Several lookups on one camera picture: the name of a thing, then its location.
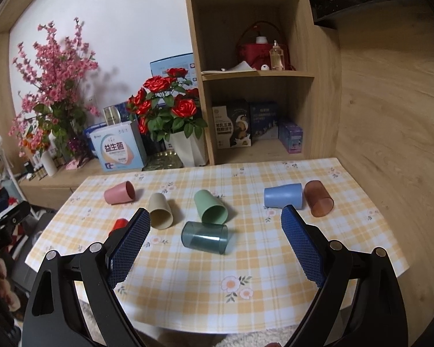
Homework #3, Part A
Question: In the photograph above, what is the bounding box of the blue white poster box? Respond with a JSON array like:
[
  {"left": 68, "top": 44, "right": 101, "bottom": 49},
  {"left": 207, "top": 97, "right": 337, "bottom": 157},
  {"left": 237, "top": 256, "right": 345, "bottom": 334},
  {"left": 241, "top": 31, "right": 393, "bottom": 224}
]
[{"left": 150, "top": 53, "right": 198, "bottom": 87}]

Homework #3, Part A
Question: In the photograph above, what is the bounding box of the small purple box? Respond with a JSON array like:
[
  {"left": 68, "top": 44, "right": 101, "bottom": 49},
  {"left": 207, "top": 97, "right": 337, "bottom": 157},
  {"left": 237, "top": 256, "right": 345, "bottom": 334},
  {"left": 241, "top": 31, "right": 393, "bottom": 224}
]
[{"left": 278, "top": 122, "right": 303, "bottom": 154}]

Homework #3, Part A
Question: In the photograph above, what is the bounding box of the white dark cookie box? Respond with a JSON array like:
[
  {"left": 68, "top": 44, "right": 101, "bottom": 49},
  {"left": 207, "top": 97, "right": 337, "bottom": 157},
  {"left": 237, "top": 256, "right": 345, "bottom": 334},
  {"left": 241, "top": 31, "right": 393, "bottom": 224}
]
[{"left": 212, "top": 101, "right": 251, "bottom": 149}]

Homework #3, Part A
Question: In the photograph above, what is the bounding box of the white faceted flower pot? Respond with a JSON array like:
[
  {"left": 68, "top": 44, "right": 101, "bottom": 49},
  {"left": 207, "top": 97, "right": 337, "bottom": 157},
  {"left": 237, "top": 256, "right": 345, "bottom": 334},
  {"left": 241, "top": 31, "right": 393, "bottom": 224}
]
[{"left": 170, "top": 132, "right": 208, "bottom": 168}]

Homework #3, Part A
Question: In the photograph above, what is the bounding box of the teal transparent cup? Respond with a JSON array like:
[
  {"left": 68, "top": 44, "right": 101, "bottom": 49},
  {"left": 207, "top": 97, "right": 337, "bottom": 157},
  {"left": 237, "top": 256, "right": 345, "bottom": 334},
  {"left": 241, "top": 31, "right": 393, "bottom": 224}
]
[{"left": 181, "top": 221, "right": 229, "bottom": 254}]

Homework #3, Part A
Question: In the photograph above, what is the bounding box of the red rose bouquet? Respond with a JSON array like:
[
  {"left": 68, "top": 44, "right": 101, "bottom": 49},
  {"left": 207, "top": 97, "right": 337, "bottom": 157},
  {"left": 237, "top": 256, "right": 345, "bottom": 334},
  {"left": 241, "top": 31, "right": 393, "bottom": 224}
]
[{"left": 127, "top": 67, "right": 207, "bottom": 142}]

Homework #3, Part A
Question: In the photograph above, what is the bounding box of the red gift basket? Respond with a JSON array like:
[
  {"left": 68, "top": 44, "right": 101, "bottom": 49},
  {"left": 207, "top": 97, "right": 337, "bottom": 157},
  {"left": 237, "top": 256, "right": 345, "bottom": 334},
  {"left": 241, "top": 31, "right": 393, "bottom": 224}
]
[{"left": 236, "top": 21, "right": 295, "bottom": 71}]

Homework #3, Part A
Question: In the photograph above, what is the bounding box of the clear pump bottle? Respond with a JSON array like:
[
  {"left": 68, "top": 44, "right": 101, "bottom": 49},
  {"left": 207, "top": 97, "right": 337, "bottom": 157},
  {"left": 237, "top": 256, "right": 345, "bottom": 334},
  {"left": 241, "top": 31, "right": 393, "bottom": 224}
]
[{"left": 270, "top": 41, "right": 284, "bottom": 71}]

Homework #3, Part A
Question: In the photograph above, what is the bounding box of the light blue probiotic box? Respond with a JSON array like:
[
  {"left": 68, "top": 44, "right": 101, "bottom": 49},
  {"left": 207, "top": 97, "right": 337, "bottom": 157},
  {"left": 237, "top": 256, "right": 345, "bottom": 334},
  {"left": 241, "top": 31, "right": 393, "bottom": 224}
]
[{"left": 90, "top": 121, "right": 147, "bottom": 172}]

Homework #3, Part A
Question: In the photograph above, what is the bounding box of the low wooden sideboard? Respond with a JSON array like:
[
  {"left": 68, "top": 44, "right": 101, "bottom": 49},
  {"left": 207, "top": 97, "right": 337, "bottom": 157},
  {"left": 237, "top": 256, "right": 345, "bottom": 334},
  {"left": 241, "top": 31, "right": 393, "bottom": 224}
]
[{"left": 19, "top": 159, "right": 103, "bottom": 210}]

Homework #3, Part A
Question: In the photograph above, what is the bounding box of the green plastic cup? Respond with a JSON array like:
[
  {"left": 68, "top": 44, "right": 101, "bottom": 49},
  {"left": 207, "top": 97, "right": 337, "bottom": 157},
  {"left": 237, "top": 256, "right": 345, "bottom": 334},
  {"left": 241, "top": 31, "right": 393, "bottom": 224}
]
[{"left": 194, "top": 190, "right": 229, "bottom": 225}]

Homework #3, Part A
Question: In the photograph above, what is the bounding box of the blue plastic cup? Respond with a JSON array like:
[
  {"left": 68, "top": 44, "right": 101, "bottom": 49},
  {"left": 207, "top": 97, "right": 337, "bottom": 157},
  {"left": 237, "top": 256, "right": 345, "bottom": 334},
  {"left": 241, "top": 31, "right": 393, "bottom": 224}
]
[{"left": 263, "top": 183, "right": 303, "bottom": 209}]

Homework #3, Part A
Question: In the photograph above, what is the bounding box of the white slim vase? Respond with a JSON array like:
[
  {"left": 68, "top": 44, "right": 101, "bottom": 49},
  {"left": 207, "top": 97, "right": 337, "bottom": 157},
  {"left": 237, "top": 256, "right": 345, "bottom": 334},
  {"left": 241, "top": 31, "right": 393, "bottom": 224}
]
[{"left": 41, "top": 150, "right": 58, "bottom": 177}]

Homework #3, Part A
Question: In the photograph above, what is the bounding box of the yellow plaid tablecloth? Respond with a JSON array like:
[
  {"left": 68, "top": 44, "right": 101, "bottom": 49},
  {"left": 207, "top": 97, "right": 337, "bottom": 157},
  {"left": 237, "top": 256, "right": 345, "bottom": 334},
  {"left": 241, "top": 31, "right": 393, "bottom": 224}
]
[{"left": 25, "top": 158, "right": 409, "bottom": 334}]

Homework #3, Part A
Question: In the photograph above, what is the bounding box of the red plastic cup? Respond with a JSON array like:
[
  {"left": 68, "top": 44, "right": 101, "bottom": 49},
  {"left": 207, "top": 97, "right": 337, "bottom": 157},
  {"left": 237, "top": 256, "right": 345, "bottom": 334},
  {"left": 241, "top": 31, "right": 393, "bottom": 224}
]
[{"left": 109, "top": 219, "right": 129, "bottom": 235}]

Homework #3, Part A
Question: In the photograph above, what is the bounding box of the pink blossom branch bouquet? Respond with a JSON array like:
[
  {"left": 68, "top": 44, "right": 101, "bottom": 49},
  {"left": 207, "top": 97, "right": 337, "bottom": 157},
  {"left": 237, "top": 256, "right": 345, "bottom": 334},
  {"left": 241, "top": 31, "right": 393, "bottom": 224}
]
[{"left": 8, "top": 17, "right": 99, "bottom": 159}]

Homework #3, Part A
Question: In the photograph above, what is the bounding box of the green gold tray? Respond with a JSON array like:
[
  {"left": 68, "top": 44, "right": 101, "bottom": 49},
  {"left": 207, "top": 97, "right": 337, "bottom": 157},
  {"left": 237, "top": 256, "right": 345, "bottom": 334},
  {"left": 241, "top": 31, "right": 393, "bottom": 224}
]
[{"left": 143, "top": 150, "right": 183, "bottom": 171}]

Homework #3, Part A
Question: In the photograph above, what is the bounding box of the brown transparent cup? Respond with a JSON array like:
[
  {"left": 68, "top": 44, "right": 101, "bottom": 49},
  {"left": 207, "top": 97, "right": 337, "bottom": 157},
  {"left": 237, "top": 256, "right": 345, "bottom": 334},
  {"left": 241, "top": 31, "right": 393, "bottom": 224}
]
[{"left": 304, "top": 180, "right": 335, "bottom": 218}]

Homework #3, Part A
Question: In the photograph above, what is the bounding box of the pink plastic cup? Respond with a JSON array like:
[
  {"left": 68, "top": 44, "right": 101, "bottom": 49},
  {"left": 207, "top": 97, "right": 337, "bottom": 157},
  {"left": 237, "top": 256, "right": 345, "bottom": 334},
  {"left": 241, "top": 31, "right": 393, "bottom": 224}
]
[{"left": 104, "top": 181, "right": 135, "bottom": 205}]

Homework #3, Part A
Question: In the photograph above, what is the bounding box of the beige plastic cup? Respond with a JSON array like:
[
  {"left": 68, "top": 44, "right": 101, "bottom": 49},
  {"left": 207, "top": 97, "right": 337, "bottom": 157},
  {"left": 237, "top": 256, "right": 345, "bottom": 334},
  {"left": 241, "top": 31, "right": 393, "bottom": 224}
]
[{"left": 147, "top": 193, "right": 173, "bottom": 230}]

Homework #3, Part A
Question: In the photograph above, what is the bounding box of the wooden shelf unit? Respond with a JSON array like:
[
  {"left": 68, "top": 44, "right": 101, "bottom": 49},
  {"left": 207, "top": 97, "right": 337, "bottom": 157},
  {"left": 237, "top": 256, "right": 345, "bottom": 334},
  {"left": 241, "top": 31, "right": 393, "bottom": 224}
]
[{"left": 186, "top": 0, "right": 341, "bottom": 165}]

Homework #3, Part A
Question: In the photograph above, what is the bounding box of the dark blue box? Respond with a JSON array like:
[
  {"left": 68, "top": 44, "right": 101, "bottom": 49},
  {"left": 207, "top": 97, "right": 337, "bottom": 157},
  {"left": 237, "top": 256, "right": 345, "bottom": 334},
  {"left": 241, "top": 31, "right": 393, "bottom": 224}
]
[{"left": 250, "top": 102, "right": 278, "bottom": 142}]

